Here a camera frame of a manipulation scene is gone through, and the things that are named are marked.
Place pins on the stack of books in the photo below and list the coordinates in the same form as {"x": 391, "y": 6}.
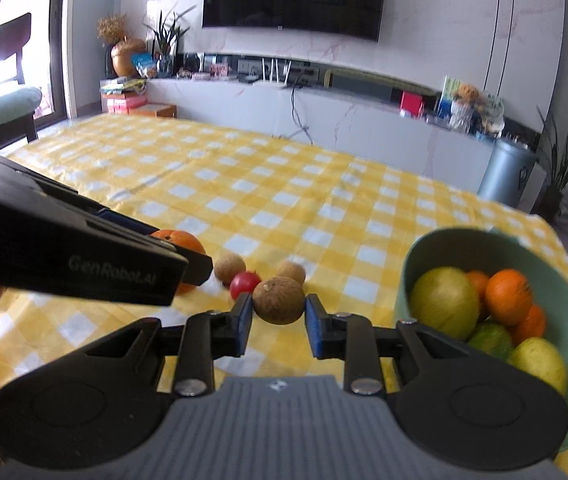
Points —
{"x": 121, "y": 95}

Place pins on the yellow-green pear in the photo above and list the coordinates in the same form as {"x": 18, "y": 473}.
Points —
{"x": 444, "y": 302}

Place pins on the blue snack bag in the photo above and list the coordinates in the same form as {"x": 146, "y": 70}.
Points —
{"x": 144, "y": 65}

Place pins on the yellow checked tablecloth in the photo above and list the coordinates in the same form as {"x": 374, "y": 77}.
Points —
{"x": 289, "y": 200}

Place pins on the silver trash bin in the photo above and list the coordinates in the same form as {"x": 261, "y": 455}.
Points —
{"x": 506, "y": 175}

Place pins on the brown kiwi left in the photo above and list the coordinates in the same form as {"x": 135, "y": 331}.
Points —
{"x": 229, "y": 267}

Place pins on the green colander bowl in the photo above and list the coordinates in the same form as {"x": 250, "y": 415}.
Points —
{"x": 464, "y": 250}

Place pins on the red box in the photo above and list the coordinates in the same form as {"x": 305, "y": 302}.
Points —
{"x": 411, "y": 104}

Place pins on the orange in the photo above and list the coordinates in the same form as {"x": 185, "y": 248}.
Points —
{"x": 184, "y": 241}
{"x": 509, "y": 295}
{"x": 478, "y": 285}
{"x": 534, "y": 325}

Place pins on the dried flower bunch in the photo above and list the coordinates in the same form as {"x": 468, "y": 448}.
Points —
{"x": 113, "y": 30}

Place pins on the golden acorn vase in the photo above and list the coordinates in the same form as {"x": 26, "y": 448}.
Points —
{"x": 128, "y": 60}

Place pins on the green plant in black pot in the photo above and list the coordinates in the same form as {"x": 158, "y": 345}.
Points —
{"x": 556, "y": 170}

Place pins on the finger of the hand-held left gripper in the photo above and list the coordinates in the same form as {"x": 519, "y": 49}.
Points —
{"x": 198, "y": 267}
{"x": 124, "y": 224}

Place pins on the brown stuffed toy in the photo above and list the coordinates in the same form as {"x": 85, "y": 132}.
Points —
{"x": 468, "y": 94}

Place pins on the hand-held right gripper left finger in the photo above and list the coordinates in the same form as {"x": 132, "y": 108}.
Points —
{"x": 244, "y": 320}

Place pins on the brown longan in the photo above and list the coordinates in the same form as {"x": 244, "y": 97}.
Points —
{"x": 276, "y": 302}

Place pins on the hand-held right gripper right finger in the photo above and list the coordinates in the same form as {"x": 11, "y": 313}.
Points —
{"x": 315, "y": 327}

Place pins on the yellow lemon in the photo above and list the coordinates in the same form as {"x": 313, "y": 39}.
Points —
{"x": 539, "y": 365}

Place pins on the brown kiwi back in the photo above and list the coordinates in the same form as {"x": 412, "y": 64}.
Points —
{"x": 293, "y": 271}

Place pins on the green cucumber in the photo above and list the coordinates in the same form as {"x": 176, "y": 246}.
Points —
{"x": 491, "y": 340}

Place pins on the dark wooden chair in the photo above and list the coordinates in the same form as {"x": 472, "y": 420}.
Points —
{"x": 11, "y": 45}

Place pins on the green leafy houseplant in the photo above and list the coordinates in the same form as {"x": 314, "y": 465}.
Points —
{"x": 166, "y": 45}

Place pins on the white marble console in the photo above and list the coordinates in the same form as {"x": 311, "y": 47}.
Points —
{"x": 364, "y": 125}

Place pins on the white router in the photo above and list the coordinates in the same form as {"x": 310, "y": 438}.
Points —
{"x": 271, "y": 77}

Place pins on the brown kiwi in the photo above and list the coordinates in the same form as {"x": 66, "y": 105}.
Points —
{"x": 229, "y": 267}
{"x": 293, "y": 271}

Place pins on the wooden box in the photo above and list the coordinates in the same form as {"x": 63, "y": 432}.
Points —
{"x": 156, "y": 110}

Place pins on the red cherry tomato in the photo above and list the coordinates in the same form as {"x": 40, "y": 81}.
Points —
{"x": 244, "y": 284}

